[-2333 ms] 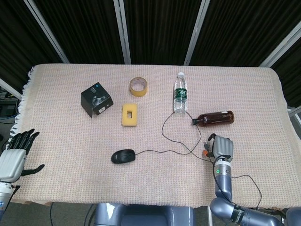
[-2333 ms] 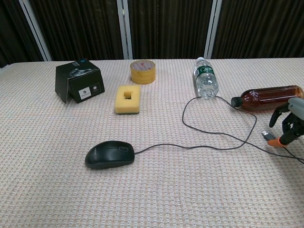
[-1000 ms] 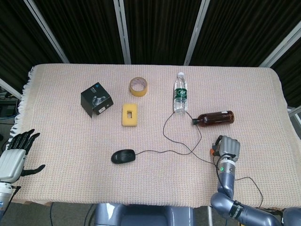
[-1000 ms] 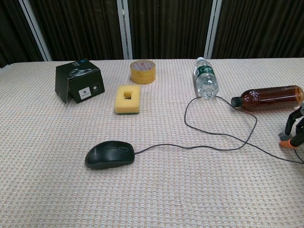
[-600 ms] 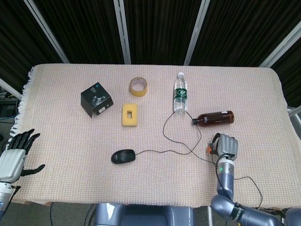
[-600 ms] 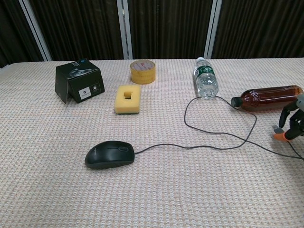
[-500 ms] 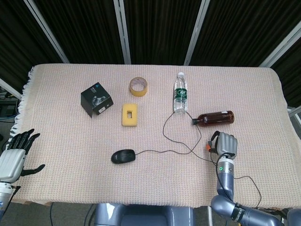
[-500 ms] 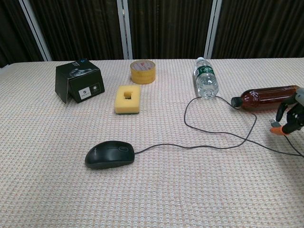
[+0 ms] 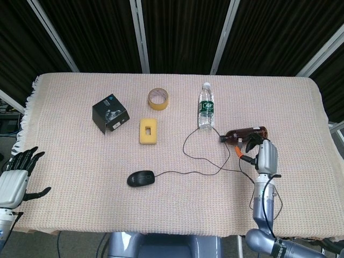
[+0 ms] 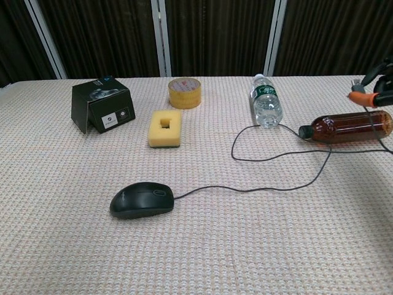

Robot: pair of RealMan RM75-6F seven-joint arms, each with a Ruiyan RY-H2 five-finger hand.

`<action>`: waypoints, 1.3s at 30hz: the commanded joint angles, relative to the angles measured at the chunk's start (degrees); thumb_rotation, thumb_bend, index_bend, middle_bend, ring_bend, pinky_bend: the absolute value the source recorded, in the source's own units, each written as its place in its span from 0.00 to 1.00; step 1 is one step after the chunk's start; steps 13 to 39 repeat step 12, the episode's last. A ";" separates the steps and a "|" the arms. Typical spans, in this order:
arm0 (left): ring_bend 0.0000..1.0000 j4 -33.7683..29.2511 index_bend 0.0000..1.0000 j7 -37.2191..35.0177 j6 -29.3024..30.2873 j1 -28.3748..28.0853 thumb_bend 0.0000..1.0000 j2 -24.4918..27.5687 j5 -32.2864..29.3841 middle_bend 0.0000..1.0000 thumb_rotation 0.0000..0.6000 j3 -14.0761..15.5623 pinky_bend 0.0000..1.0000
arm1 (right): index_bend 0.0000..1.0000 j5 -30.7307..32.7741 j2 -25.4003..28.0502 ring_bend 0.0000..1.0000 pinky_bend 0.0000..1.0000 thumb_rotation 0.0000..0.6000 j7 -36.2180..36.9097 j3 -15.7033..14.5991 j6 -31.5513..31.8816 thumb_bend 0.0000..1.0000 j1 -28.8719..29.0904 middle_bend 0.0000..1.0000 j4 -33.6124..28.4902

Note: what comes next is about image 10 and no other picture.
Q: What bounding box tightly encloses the beige woven tablecloth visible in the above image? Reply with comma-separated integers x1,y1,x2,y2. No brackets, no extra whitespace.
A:
0,74,393,295

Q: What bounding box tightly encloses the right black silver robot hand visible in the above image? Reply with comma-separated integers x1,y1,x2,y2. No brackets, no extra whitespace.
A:
348,56,393,108

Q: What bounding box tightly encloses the black mouse cable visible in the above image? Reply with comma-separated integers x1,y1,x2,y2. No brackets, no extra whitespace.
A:
173,88,393,201

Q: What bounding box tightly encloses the black curtain panel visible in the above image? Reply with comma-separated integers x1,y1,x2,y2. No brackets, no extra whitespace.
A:
0,0,60,89
274,0,393,77
36,0,162,80
165,0,274,77

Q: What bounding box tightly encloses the black cardboard product box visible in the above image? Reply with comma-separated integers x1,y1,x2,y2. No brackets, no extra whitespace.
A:
71,76,136,135

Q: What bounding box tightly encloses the yellow packing tape roll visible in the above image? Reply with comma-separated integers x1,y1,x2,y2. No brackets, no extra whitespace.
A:
168,77,203,110

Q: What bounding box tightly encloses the black computer mouse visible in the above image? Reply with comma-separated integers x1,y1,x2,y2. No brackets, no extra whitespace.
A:
109,181,176,221

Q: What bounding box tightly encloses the clear plastic water bottle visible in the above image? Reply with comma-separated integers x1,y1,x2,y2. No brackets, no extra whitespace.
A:
252,73,284,129

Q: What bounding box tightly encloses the yellow sponge with cutout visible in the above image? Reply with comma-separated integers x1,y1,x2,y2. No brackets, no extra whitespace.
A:
147,110,184,151

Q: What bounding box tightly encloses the white partition frame bar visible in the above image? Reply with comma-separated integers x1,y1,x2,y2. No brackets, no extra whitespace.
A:
263,0,283,77
152,0,173,77
25,0,68,80

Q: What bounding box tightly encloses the brown plastic bottle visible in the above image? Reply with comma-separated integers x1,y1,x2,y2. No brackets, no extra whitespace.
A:
298,110,393,146

